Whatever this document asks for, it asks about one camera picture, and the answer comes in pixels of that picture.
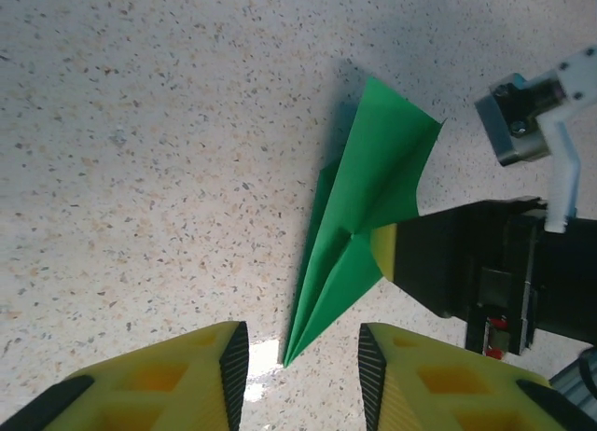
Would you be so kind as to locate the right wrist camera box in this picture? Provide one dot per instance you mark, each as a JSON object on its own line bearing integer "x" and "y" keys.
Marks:
{"x": 513, "y": 123}

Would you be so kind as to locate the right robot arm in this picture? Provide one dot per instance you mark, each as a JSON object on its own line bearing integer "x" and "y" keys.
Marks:
{"x": 576, "y": 372}

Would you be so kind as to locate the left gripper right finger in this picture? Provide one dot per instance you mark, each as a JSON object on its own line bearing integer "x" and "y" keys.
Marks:
{"x": 443, "y": 389}

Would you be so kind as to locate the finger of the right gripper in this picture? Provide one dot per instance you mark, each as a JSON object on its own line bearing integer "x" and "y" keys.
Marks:
{"x": 384, "y": 251}

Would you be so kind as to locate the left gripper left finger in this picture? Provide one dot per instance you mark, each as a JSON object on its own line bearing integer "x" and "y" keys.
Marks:
{"x": 154, "y": 384}

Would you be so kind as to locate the green square paper sheet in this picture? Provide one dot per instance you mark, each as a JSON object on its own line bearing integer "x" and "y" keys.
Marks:
{"x": 373, "y": 170}

